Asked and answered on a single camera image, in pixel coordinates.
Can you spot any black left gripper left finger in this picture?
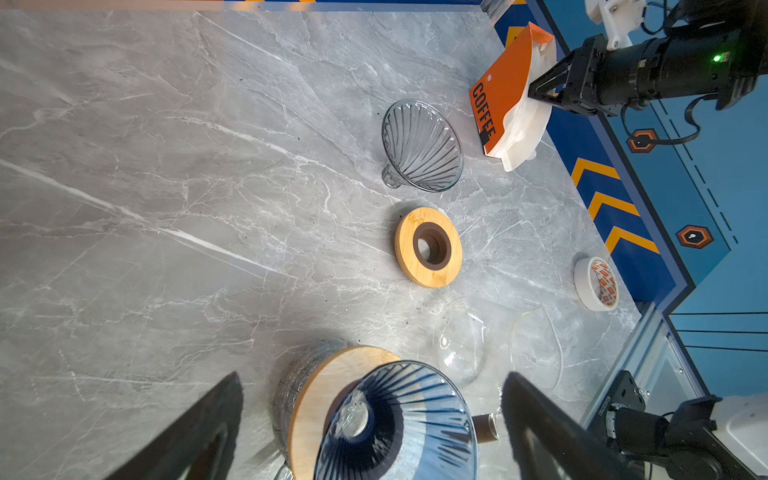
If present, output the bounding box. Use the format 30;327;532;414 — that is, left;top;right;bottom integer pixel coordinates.
108;372;243;479

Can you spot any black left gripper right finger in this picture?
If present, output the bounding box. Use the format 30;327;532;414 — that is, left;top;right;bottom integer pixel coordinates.
501;372;640;479

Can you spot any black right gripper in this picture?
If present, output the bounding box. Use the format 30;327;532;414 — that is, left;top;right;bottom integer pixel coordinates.
528;34;651;116

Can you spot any orange coffee filter pack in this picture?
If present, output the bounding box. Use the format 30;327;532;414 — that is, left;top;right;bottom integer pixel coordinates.
469;23;556;172

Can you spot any ribbed glass coffee server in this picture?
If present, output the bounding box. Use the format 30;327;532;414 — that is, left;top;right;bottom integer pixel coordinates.
271;339;350;479

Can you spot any blue ribbed glass dripper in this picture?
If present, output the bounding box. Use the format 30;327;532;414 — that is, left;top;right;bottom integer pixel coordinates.
313;361;478;479

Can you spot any bamboo dripper ring stand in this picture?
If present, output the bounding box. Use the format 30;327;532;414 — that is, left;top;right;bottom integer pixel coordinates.
288;345;399;479

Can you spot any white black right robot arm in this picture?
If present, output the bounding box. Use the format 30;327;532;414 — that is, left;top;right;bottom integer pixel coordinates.
528;1;767;116

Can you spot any grey ribbed glass dripper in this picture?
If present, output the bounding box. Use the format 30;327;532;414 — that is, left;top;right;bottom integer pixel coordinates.
381;99;464;193

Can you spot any roll of clear tape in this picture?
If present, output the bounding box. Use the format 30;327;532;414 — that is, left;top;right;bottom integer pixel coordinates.
574;257;619;312

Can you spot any clear glass pitcher wooden handle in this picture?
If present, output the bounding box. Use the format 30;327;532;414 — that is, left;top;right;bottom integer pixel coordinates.
433;297;564;443

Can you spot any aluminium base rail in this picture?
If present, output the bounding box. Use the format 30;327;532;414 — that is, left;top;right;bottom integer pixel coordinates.
581;302;709;427

